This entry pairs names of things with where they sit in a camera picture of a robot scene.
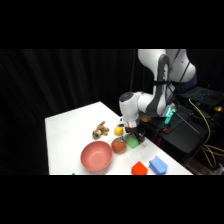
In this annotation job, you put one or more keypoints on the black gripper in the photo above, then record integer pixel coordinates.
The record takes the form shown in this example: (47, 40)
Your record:
(135, 130)

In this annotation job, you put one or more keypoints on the green cube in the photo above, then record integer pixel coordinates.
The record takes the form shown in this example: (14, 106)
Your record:
(130, 141)

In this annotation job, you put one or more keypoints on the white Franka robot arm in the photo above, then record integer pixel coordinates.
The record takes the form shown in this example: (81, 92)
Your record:
(151, 100)

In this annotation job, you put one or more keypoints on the pink bowl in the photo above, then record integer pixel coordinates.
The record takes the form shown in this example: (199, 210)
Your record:
(96, 156)

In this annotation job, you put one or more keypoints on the yellow ball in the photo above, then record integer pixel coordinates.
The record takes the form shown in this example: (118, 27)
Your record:
(118, 130)

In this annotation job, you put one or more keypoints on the orange toy tomato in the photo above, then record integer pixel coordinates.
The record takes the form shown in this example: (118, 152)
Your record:
(118, 145)

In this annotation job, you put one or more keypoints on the red block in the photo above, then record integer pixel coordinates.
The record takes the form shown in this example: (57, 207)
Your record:
(139, 168)

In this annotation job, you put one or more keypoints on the blue block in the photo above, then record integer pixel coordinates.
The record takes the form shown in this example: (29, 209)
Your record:
(158, 165)

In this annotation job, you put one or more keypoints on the brown teddy bear toy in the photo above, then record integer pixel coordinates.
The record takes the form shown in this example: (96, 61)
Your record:
(100, 130)

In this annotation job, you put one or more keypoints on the black robot stand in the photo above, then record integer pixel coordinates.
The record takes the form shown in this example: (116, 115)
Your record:
(180, 133)

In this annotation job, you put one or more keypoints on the small blue object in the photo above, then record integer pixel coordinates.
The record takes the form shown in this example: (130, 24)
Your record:
(73, 173)

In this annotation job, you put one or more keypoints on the black laptop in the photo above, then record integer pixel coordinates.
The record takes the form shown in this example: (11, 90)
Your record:
(201, 95)

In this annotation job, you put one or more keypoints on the small yellow object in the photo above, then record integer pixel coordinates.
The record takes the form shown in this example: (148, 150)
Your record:
(217, 108)

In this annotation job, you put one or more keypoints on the black curtain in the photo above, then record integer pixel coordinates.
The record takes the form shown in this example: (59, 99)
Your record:
(36, 86)

